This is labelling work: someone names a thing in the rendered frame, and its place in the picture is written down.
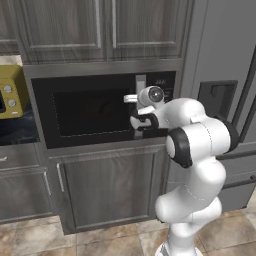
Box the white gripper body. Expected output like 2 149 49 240
123 93 139 104

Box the grey wood cupboard door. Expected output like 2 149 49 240
0 0 20 56
12 0 108 65
105 0 195 63
47 145 170 235
0 166 55 223

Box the yellow toaster oven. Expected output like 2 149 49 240
0 64 31 120

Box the grey microwave door handle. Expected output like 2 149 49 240
134 74 148 140

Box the silver cupboard door handle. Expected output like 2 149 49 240
111 0 118 48
55 162 65 193
94 0 102 48
42 171 53 197

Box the grey fridge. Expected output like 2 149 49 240
165 0 256 214

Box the black microwave oven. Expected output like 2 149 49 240
30 70 178 150

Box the grey wood drawer front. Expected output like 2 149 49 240
0 142 41 172

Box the black microwave door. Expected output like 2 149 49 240
31 74 148 150

